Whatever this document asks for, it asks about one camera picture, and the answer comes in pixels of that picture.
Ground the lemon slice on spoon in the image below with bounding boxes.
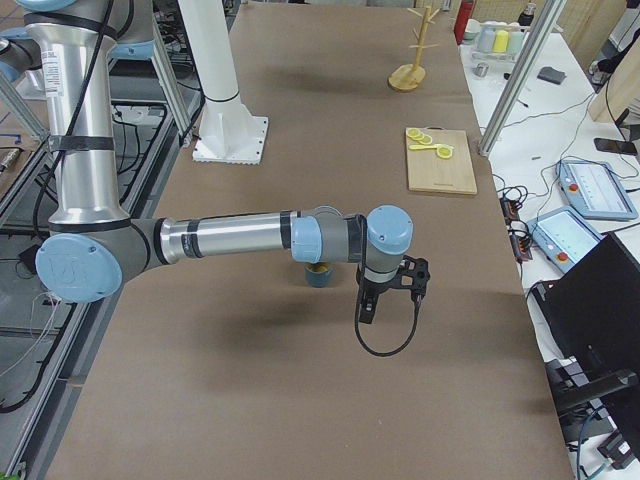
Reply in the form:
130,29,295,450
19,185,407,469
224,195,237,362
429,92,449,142
435,144,454,159

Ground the yellow plastic spoon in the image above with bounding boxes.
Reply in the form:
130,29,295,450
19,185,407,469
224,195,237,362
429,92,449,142
408,144,450,151

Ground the wooden cutting board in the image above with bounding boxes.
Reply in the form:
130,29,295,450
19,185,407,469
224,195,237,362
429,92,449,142
405,127,477,195

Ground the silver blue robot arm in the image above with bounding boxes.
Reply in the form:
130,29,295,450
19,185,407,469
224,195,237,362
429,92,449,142
22,1,429,323
1,27,42,83

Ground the light blue cup on tray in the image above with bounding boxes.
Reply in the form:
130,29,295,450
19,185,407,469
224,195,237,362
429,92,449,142
506,30,525,56

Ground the near teach pendant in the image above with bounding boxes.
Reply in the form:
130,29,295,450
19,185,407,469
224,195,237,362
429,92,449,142
527,206,604,273

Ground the dark blue mug yellow inside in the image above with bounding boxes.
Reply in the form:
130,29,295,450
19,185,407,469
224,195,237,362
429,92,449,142
305,262,333,288

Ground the wooden mug tree rack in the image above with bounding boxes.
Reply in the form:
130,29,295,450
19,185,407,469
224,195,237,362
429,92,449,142
388,5,443,94

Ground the teach pendant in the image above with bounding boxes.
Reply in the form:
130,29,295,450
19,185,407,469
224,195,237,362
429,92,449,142
527,206,604,273
558,160,638,221

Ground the small steel cup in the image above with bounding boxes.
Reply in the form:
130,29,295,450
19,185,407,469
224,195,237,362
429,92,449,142
473,62,489,78

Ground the grey cup on tray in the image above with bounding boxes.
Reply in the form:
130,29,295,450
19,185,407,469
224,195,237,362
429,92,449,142
477,26,496,53

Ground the aluminium frame post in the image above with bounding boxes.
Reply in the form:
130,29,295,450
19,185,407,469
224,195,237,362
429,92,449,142
479,0,566,157

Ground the black monitor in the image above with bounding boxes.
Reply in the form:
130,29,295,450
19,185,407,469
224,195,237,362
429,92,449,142
533,234,639,455

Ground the white pedestal column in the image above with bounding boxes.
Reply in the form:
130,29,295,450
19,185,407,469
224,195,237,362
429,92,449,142
179,0,268,165

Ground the red bottle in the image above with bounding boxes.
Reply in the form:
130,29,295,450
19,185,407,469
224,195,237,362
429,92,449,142
453,0,474,45

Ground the black smartphone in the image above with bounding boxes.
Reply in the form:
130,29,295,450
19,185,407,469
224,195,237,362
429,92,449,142
594,137,638,156

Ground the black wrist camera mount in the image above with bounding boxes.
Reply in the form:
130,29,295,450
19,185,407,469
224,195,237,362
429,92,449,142
398,255,430,302

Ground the black power strip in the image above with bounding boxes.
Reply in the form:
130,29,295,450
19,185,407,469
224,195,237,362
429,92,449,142
500,197,533,263

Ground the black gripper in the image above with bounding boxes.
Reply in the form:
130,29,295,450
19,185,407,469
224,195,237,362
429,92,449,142
356,269,402,324

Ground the far teach pendant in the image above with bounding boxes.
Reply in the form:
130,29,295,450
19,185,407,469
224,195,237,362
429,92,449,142
558,160,638,221

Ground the black looped gripper cable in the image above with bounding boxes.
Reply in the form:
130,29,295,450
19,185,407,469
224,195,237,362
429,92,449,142
353,214,422,358

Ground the yellow cup on tray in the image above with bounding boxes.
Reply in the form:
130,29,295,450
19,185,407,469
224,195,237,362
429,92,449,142
492,29,509,54

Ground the grey pad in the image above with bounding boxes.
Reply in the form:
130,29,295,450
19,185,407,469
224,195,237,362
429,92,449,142
537,66,566,85

